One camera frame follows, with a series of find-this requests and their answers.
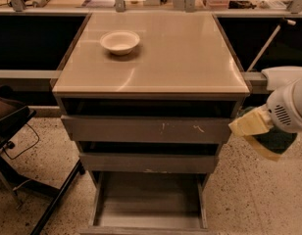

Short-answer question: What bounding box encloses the grey drawer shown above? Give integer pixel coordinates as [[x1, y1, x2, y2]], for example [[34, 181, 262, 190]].
[[79, 172, 217, 235], [79, 142, 219, 173], [62, 100, 236, 144]]

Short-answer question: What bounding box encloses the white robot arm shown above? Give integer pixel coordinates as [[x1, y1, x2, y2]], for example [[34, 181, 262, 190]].
[[228, 78, 302, 136]]

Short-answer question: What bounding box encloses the white curved plastic cover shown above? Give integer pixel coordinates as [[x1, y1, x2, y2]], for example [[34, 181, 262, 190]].
[[261, 66, 302, 91]]

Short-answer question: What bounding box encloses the top grey drawer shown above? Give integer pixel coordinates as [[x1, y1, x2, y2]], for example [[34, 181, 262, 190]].
[[62, 100, 236, 144]]

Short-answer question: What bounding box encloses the black office chair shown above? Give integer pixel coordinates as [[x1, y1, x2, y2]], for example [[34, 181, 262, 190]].
[[0, 84, 86, 235]]

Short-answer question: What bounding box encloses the white bowl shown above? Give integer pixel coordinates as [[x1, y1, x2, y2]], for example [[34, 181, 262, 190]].
[[100, 30, 140, 56]]

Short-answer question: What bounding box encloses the bottom grey drawer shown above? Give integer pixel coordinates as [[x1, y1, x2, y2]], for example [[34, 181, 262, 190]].
[[79, 172, 217, 235]]

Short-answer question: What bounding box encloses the black floor cable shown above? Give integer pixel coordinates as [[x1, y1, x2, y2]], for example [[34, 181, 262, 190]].
[[3, 122, 41, 161]]

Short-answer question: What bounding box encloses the grey drawer cabinet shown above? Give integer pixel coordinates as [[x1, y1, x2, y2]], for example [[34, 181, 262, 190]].
[[50, 11, 252, 235]]

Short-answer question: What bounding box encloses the middle grey drawer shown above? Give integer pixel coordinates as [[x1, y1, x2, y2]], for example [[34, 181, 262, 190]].
[[79, 142, 219, 173]]

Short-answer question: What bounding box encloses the green yellow sponge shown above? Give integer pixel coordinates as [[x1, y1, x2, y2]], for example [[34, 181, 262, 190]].
[[237, 107, 298, 162]]

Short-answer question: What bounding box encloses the white stick with handle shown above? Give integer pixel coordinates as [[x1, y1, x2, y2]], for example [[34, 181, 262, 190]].
[[247, 18, 296, 71]]

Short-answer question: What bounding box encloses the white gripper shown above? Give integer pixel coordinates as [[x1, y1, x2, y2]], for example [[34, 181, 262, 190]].
[[228, 78, 302, 137]]

